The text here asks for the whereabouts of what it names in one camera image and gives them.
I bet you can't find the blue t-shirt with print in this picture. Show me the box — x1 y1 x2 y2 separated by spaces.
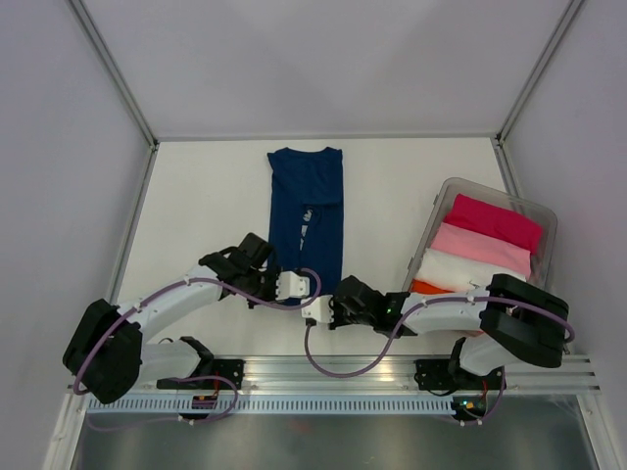
267 147 344 295

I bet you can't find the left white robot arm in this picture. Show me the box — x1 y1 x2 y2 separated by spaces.
62 233 280 404

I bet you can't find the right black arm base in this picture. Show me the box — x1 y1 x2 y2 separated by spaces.
413 358 504 397

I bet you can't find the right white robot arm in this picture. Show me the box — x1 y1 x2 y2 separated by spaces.
329 274 575 390

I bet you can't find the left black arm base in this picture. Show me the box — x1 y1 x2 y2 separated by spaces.
157 358 246 392

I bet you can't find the orange folded t-shirt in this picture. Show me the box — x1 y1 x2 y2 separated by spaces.
410 279 452 295

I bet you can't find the white folded t-shirt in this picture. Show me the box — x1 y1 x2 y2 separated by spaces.
413 249 526 292

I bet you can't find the light pink folded t-shirt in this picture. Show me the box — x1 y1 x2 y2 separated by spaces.
430 223 531 278

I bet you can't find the clear plastic storage bin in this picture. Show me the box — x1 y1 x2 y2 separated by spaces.
403 177 557 290

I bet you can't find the magenta folded t-shirt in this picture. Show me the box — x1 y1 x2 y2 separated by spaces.
444 194 543 255

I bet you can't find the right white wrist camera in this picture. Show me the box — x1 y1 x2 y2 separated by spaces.
301 295 334 325

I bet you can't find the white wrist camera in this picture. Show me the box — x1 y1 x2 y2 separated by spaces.
275 271 311 302
301 295 334 325

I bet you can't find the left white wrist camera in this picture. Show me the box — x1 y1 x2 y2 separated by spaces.
275 271 311 302

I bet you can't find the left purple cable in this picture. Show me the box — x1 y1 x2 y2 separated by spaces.
72 266 323 432

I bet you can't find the white slotted cable duct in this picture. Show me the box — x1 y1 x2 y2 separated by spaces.
86 394 455 416

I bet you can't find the right aluminium frame post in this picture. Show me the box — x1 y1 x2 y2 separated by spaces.
494 0 587 143

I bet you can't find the aluminium frame post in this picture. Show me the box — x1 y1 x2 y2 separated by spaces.
66 0 158 148
494 0 587 143

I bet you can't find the aluminium front rail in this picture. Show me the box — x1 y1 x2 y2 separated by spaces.
68 353 602 393

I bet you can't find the left aluminium frame post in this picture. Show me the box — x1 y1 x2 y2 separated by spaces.
66 0 158 148

